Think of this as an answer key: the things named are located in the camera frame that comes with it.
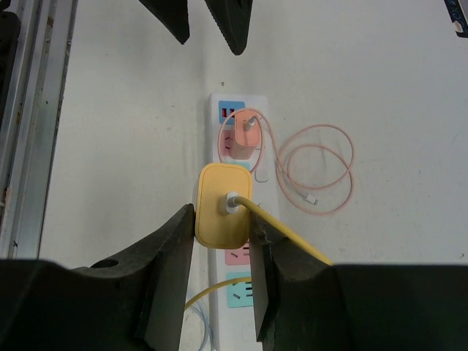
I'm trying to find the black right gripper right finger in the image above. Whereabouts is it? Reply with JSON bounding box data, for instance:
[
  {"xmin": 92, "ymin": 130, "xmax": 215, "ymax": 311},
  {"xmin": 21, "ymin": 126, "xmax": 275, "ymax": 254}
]
[{"xmin": 249, "ymin": 215, "xmax": 467, "ymax": 350}]

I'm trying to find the yellow charger plug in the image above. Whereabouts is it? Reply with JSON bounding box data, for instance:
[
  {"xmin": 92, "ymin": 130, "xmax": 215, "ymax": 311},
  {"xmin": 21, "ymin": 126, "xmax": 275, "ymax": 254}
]
[{"xmin": 195, "ymin": 163, "xmax": 253, "ymax": 249}]

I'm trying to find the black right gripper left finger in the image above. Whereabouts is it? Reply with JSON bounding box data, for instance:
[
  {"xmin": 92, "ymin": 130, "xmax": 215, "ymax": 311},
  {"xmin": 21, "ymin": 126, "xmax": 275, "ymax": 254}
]
[{"xmin": 1, "ymin": 204, "xmax": 194, "ymax": 350}]

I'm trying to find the black XDOF label left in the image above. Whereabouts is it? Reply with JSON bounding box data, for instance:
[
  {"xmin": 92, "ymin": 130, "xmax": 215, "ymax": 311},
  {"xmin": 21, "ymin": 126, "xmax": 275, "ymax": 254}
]
[{"xmin": 444, "ymin": 0, "xmax": 468, "ymax": 38}]

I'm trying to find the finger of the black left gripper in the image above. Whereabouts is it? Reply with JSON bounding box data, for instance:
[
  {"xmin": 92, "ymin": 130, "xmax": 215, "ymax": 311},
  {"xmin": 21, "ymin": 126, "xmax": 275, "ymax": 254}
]
[
  {"xmin": 140, "ymin": 0, "xmax": 189, "ymax": 45},
  {"xmin": 205, "ymin": 0, "xmax": 253, "ymax": 56}
]

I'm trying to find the aluminium table frame rail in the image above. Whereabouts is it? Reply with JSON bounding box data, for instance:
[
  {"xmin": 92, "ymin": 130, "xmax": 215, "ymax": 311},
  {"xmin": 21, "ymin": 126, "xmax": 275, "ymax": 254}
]
[{"xmin": 1, "ymin": 1, "xmax": 78, "ymax": 259}]

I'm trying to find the white multicolour power strip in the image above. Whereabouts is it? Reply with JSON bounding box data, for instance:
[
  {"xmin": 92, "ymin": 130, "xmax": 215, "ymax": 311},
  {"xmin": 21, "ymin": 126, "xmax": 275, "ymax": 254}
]
[{"xmin": 207, "ymin": 93, "xmax": 279, "ymax": 350}]

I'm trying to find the pink charging cable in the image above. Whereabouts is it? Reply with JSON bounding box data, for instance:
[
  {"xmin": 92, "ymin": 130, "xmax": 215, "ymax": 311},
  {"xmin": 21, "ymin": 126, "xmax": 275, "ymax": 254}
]
[{"xmin": 218, "ymin": 107, "xmax": 355, "ymax": 216}]

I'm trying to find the light blue charging cable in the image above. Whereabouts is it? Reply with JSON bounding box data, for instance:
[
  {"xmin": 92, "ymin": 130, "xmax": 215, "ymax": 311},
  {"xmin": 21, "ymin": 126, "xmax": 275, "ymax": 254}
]
[{"xmin": 189, "ymin": 305, "xmax": 214, "ymax": 351}]

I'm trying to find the orange pink charger plug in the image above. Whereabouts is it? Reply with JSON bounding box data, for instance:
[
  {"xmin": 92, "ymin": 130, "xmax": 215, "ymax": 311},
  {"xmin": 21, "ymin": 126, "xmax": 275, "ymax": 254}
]
[{"xmin": 230, "ymin": 110, "xmax": 262, "ymax": 159}]

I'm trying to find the yellow charging cable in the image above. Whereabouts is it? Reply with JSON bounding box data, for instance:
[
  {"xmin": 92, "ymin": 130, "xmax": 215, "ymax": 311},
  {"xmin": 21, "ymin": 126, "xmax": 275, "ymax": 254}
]
[{"xmin": 184, "ymin": 192, "xmax": 333, "ymax": 314}]

